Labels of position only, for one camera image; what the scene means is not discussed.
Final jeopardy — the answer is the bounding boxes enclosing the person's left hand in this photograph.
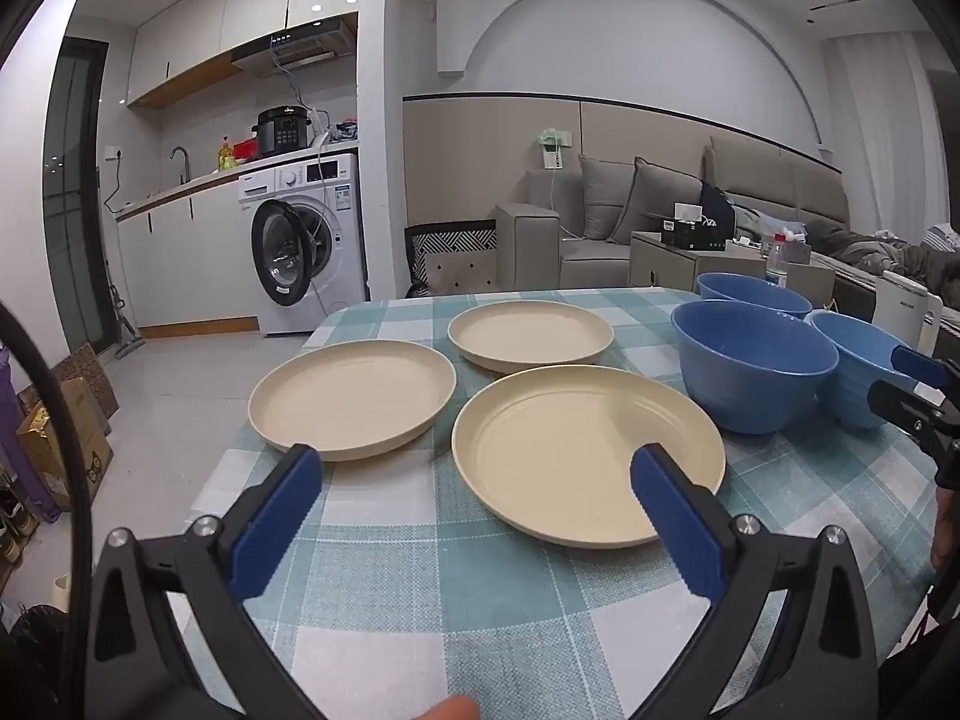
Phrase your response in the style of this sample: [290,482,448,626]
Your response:
[409,694,481,720]

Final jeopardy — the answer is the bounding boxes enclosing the large dark blue bowl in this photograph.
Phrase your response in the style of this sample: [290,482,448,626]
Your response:
[670,300,840,435]

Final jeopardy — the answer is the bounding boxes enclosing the white appliance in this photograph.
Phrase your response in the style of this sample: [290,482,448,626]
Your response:
[873,270,945,361]

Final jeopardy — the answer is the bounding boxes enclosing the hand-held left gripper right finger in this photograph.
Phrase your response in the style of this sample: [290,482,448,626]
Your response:
[628,444,878,720]

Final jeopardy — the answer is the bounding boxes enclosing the steel range hood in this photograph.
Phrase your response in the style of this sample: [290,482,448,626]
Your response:
[230,15,358,80]

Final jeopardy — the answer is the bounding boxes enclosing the white washing machine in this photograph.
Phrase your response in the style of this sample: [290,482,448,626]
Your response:
[238,153,369,338]

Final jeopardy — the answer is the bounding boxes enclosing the black box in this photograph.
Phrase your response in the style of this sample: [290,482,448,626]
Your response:
[660,217,729,252]

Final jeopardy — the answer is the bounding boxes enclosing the cream plate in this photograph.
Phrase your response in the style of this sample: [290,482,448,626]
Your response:
[448,301,615,374]
[451,364,727,548]
[248,339,458,462]

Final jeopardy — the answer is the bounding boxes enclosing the black cable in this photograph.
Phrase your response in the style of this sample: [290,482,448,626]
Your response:
[0,306,80,616]

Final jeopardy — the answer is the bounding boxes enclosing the grey cushion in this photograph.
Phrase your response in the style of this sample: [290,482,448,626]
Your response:
[607,157,707,245]
[577,155,638,242]

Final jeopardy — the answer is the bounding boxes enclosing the black pressure cooker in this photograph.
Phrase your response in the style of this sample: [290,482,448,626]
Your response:
[251,105,313,160]

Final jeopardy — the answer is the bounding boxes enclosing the grey side cabinet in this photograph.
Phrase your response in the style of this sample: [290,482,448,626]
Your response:
[629,231,767,290]

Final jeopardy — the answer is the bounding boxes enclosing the white upper kitchen cabinets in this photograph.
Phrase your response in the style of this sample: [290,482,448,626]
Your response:
[126,0,365,110]

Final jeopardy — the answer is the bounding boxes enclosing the grey sofa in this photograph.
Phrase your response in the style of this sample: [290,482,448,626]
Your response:
[494,133,853,291]

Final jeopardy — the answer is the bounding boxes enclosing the dark glass door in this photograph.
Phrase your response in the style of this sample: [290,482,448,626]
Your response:
[41,37,110,370]

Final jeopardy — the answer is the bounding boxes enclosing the floor mop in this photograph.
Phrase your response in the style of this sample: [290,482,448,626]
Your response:
[105,262,148,358]

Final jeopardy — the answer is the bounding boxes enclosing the white kitchen counter cabinet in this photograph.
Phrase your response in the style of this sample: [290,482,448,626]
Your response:
[112,165,263,340]

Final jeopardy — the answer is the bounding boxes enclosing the wall socket with green plug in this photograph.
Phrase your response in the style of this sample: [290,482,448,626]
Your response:
[533,127,575,173]

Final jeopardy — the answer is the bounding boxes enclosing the light blue ribbed bowl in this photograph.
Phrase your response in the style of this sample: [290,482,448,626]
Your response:
[808,310,912,430]

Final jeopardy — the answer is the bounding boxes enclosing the person's right hand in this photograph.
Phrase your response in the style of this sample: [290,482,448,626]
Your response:
[930,491,960,571]

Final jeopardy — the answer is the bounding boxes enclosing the teal checked tablecloth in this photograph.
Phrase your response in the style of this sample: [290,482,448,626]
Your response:
[184,286,946,720]

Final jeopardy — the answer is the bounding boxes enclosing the black white patterned cushion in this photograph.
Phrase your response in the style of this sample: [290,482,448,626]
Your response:
[404,219,500,298]

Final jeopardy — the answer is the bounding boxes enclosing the dark jacket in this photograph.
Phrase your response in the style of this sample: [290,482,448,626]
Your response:
[700,183,740,241]

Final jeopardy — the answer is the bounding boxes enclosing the brown cardboard box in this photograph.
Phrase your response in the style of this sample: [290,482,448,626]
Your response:
[16,378,115,512]

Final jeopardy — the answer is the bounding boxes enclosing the purple bag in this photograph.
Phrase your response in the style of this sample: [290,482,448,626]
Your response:
[0,349,61,526]

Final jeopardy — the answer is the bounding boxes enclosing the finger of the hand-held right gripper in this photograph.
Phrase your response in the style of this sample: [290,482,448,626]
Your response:
[868,379,960,458]
[892,345,960,391]

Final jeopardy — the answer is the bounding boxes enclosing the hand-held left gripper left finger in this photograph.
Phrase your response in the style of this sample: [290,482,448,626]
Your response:
[90,444,323,720]

